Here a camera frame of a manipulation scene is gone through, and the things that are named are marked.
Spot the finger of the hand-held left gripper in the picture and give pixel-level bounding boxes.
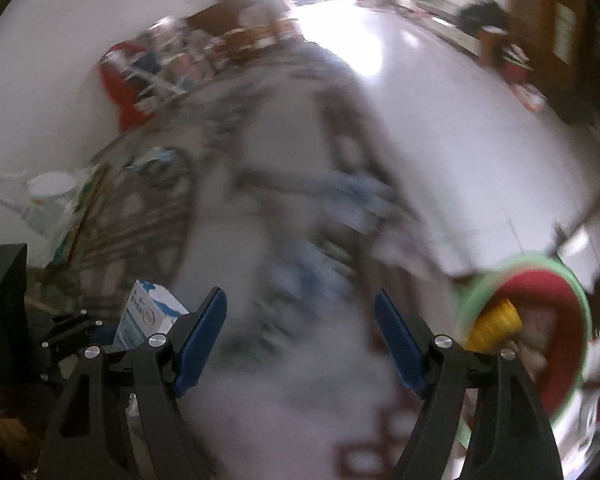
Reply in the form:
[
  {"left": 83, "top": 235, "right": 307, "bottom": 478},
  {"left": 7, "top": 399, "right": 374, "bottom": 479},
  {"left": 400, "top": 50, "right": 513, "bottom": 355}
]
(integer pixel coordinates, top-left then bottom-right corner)
[{"left": 41, "top": 310, "right": 120, "bottom": 367}]

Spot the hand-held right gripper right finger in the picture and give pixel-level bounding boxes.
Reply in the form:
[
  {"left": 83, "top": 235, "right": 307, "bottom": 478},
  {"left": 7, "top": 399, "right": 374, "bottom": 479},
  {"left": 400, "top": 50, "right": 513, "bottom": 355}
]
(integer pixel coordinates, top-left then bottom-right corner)
[{"left": 374, "top": 289, "right": 563, "bottom": 480}]

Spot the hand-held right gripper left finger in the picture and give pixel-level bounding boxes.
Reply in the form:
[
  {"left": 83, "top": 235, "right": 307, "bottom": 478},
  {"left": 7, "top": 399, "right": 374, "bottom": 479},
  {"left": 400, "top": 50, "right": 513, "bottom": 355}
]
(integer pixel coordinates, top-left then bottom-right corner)
[{"left": 37, "top": 287, "right": 228, "bottom": 480}]

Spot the blue and white carton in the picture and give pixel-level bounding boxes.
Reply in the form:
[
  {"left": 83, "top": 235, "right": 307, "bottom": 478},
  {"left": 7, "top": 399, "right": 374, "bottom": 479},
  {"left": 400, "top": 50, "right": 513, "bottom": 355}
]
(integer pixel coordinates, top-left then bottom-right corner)
[{"left": 111, "top": 280, "right": 191, "bottom": 353}]

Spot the yellow drink carton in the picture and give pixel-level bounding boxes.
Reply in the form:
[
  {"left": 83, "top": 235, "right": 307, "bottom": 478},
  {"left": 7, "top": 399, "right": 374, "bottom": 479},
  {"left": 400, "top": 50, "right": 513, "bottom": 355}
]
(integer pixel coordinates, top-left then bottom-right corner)
[{"left": 465, "top": 297, "right": 523, "bottom": 353}]

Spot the green and red bin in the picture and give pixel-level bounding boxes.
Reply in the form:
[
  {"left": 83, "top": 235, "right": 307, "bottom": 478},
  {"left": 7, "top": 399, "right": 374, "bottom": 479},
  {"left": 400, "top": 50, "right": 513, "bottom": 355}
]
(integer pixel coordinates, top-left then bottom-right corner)
[{"left": 455, "top": 254, "right": 593, "bottom": 431}]

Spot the blue and white plastic wrapper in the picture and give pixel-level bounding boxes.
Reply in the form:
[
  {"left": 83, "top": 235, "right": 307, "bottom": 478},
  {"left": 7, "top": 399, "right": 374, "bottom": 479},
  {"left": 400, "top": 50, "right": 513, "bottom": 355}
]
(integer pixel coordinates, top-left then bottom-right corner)
[{"left": 125, "top": 147, "right": 181, "bottom": 173}]

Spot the red cloth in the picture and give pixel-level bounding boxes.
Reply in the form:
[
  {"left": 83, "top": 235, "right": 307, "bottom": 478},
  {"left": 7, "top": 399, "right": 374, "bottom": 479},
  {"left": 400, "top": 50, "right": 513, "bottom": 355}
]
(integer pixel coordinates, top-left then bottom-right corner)
[{"left": 97, "top": 42, "right": 156, "bottom": 133}]

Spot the white metal rack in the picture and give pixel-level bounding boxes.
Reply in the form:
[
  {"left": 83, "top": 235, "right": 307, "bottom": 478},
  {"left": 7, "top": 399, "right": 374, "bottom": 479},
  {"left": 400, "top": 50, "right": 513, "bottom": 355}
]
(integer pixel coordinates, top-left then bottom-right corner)
[{"left": 125, "top": 25, "right": 216, "bottom": 106}]

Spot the red floor bin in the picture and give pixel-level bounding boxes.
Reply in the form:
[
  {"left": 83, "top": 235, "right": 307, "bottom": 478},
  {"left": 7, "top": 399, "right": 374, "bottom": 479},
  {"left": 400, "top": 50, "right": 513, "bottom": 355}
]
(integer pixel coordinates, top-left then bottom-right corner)
[{"left": 500, "top": 52, "right": 536, "bottom": 86}]

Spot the carved wooden chair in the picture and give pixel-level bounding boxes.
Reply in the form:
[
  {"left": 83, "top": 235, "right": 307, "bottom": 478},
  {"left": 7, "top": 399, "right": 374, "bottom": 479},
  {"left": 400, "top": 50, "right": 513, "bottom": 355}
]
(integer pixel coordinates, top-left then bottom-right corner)
[{"left": 215, "top": 17, "right": 301, "bottom": 63}]

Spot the low television cabinet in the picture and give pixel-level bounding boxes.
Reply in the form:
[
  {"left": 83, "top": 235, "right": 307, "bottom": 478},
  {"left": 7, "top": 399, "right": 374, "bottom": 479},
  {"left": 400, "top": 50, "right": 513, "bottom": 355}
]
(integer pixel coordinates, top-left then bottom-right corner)
[{"left": 395, "top": 0, "right": 486, "bottom": 56}]

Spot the black bag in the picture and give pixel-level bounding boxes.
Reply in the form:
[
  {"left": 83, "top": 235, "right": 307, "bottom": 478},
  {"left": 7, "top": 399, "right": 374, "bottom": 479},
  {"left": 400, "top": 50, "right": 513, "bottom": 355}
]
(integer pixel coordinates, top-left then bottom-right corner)
[{"left": 457, "top": 0, "right": 508, "bottom": 31}]

